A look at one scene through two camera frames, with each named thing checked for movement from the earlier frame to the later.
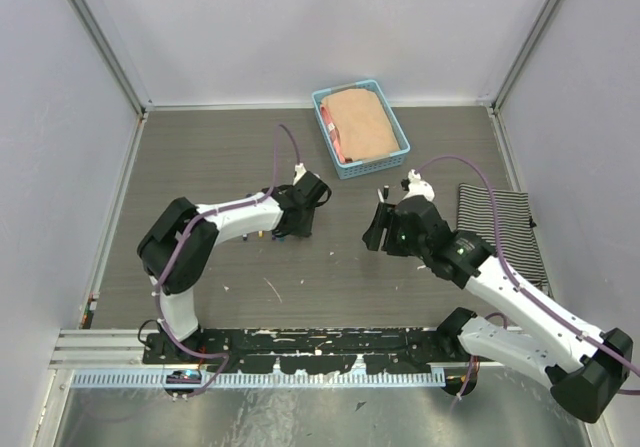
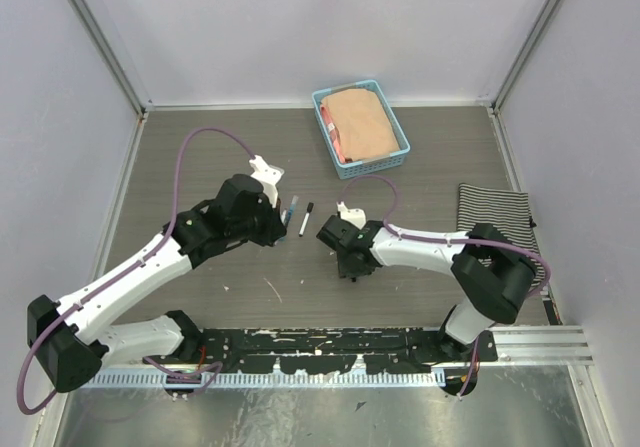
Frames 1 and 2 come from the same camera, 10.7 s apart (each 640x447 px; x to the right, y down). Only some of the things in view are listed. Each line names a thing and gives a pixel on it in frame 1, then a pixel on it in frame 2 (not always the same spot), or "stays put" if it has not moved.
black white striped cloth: [517, 238] stays put
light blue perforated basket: [347, 170] stays put
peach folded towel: [359, 125] stays put
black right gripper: [385, 217] to [347, 271]
